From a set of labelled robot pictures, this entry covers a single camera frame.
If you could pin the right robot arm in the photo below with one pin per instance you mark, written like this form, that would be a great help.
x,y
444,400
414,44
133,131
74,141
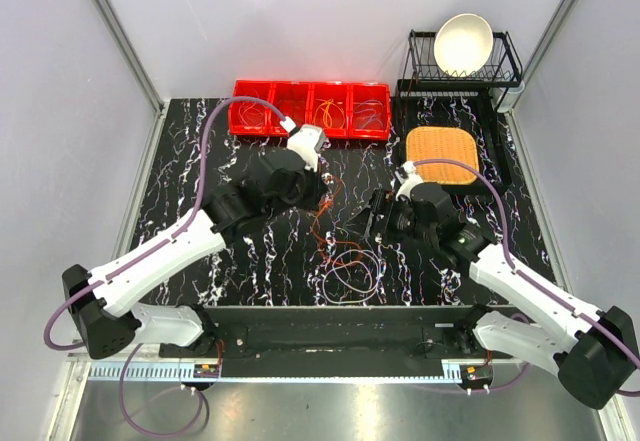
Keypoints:
x,y
592,352

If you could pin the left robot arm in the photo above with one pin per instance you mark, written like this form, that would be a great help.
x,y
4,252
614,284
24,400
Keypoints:
x,y
105,302

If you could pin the grey slotted cable duct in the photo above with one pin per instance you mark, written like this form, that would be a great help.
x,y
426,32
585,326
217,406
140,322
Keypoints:
x,y
431,372

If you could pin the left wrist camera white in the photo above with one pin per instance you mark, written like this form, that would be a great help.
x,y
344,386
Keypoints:
x,y
305,140

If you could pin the black wire dish rack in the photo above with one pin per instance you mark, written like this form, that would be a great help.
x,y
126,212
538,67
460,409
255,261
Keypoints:
x,y
503,68

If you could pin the white cup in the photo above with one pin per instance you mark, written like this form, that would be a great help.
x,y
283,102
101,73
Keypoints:
x,y
507,97

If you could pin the white bowl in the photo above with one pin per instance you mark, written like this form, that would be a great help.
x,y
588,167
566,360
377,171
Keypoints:
x,y
463,45

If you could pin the red bin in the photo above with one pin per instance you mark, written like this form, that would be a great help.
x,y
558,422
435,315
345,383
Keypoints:
x,y
291,99
371,112
249,117
330,109

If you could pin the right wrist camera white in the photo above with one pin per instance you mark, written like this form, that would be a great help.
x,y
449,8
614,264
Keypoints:
x,y
409,178

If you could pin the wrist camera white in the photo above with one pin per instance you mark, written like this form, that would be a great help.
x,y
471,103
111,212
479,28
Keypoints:
x,y
305,140
409,178

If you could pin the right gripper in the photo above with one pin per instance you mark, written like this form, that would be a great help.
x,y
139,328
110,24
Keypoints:
x,y
384,205

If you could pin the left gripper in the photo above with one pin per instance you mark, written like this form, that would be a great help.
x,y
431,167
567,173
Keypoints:
x,y
318,188

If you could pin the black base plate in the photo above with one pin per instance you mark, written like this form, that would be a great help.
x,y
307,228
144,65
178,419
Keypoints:
x,y
246,331

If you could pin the black tray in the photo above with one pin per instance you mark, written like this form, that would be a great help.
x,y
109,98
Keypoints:
x,y
416,104

